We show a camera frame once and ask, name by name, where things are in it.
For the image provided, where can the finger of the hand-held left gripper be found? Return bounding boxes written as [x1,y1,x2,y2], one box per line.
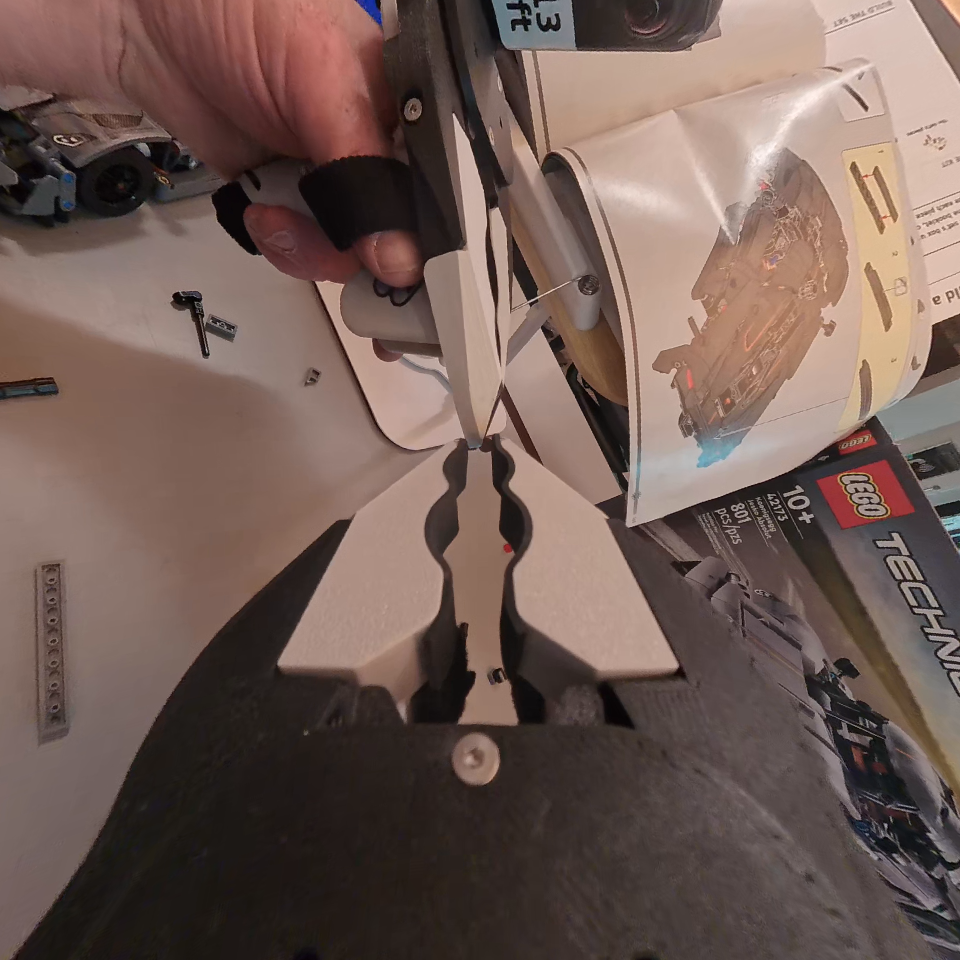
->
[422,112,516,451]

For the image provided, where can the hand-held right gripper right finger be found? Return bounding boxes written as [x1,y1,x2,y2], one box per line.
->
[491,437,681,720]

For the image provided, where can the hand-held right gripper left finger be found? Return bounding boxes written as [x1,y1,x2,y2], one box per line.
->
[277,441,475,723]

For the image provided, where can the instruction booklet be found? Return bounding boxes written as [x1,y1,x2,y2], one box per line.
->
[517,0,935,526]

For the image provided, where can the grey lego car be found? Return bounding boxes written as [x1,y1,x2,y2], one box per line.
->
[0,82,226,226]

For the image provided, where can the scattered black lego pins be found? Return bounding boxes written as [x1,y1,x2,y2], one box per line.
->
[457,621,505,685]

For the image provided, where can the black lego axle piece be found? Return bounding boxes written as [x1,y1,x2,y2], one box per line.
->
[172,290,212,360]

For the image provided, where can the lego set box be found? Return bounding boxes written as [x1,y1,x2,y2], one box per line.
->
[637,420,960,960]

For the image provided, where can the long grey lego plate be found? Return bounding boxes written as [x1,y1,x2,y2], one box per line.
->
[36,561,70,744]

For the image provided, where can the person's left hand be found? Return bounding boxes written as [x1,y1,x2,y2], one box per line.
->
[0,0,444,365]

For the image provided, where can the white book stand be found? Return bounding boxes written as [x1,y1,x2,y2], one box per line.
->
[311,142,639,455]

